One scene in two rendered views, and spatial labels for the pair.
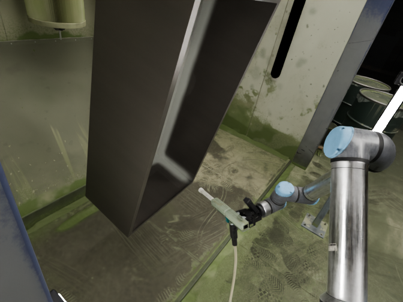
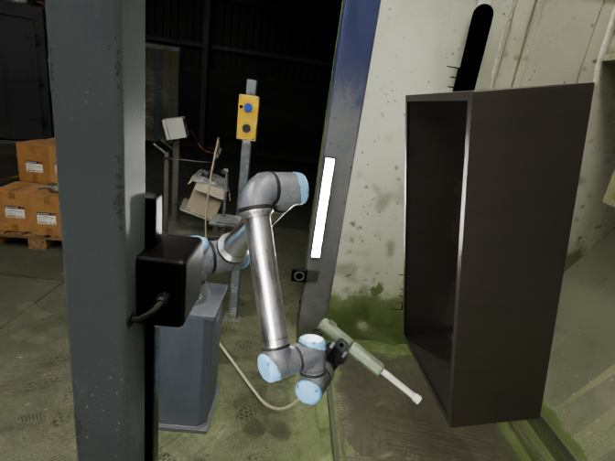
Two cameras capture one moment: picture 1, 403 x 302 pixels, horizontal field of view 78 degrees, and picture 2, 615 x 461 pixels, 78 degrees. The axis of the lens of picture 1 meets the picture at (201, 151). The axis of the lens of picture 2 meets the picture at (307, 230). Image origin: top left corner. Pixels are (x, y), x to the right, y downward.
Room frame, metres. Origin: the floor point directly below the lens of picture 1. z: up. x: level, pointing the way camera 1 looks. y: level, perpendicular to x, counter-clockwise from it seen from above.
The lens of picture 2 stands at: (1.93, -1.16, 1.53)
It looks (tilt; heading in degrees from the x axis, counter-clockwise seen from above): 18 degrees down; 146
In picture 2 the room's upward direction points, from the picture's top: 8 degrees clockwise
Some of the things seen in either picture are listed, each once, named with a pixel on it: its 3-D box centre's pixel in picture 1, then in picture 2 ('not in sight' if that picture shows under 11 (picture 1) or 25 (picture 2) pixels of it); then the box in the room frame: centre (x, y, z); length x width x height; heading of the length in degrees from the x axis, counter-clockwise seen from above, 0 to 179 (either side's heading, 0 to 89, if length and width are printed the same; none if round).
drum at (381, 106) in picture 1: (365, 131); not in sight; (2.89, -1.95, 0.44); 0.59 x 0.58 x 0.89; 164
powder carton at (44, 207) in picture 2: not in sight; (58, 210); (-2.08, -1.25, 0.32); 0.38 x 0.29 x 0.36; 157
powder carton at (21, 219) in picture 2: not in sight; (25, 206); (-2.25, -1.51, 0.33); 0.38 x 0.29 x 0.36; 158
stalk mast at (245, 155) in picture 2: not in sight; (241, 210); (-0.35, -0.19, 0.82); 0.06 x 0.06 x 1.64; 60
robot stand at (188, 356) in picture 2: not in sight; (186, 354); (0.37, -0.72, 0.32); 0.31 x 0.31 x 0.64; 60
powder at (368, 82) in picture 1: (367, 82); not in sight; (3.54, -2.03, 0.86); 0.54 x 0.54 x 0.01
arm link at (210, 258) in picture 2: not in sight; (191, 258); (0.37, -0.71, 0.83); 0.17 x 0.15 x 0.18; 95
